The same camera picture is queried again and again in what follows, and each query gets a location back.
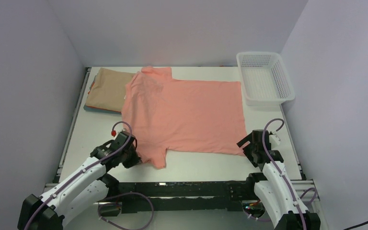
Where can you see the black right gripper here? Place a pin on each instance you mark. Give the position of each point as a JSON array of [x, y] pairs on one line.
[[247, 149]]

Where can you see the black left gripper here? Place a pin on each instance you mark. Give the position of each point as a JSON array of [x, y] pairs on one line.
[[135, 160]]

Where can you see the pink t shirt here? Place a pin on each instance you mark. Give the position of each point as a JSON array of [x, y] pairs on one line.
[[182, 115]]

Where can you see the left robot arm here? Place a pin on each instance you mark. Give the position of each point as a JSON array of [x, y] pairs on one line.
[[90, 183]]

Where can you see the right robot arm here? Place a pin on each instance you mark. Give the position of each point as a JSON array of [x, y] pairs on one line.
[[272, 186]]

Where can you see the white plastic basket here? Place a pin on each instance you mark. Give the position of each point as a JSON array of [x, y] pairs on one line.
[[265, 79]]

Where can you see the beige folded t shirt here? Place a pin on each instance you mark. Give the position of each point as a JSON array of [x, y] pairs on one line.
[[107, 92]]

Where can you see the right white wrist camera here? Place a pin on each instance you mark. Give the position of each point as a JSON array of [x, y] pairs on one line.
[[274, 138]]

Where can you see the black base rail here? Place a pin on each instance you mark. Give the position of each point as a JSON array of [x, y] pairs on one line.
[[182, 196]]

